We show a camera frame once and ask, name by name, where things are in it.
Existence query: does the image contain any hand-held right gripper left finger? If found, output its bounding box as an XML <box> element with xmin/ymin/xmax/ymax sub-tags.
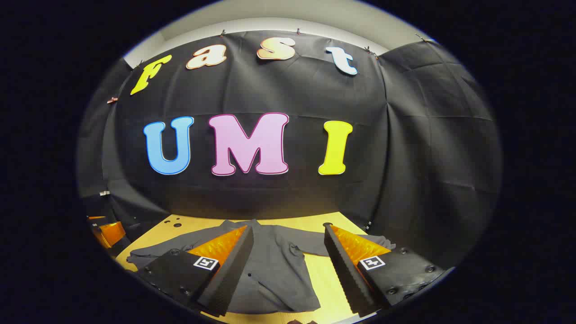
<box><xmin>136</xmin><ymin>225</ymin><xmax>255</xmax><ymax>317</ymax></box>

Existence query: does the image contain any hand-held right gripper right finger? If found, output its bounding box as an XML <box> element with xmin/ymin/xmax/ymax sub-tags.
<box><xmin>323</xmin><ymin>223</ymin><xmax>446</xmax><ymax>317</ymax></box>

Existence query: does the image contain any grey button shirt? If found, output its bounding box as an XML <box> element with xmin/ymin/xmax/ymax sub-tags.
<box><xmin>126</xmin><ymin>219</ymin><xmax>396</xmax><ymax>315</ymax></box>

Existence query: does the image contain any black backdrop cloth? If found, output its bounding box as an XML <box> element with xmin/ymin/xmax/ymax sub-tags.
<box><xmin>76</xmin><ymin>29</ymin><xmax>502</xmax><ymax>270</ymax></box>

